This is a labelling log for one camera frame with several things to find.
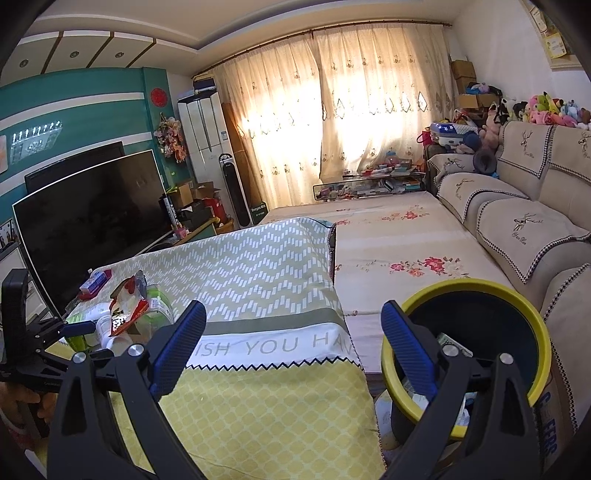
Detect black tower fan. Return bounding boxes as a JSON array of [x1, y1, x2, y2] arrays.
[[218, 153, 252, 228]]

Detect low glass toy shelf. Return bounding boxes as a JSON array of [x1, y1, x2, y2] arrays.
[[312, 170, 426, 202]]

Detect green yellow patterned tablecloth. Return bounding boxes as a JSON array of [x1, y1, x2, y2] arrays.
[[43, 216, 387, 480]]

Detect framed floral picture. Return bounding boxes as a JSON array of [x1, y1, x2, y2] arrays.
[[521, 0, 583, 70]]

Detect stack of books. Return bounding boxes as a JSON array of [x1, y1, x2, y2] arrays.
[[78, 269, 112, 301]]

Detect large black television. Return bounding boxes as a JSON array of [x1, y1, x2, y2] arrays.
[[12, 150, 171, 316]]

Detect yellow rimmed trash bin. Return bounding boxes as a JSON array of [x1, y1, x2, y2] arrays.
[[381, 279, 552, 444]]

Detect red snack bag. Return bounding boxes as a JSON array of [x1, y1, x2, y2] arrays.
[[109, 270, 149, 336]]

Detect beige sectional sofa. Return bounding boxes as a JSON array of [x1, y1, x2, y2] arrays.
[[428, 122, 590, 468]]

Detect white standing air conditioner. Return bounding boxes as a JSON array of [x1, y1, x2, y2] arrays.
[[177, 89, 242, 227]]

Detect pile of plush toys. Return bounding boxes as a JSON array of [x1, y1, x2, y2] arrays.
[[424, 93, 590, 183]]

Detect cream embroidered curtains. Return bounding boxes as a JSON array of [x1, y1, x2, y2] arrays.
[[213, 22, 455, 208]]

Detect floral beige floor mat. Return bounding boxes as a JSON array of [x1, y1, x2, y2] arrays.
[[264, 192, 509, 373]]

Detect teal yellow tv cabinet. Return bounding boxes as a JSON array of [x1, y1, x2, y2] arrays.
[[173, 218, 235, 246]]

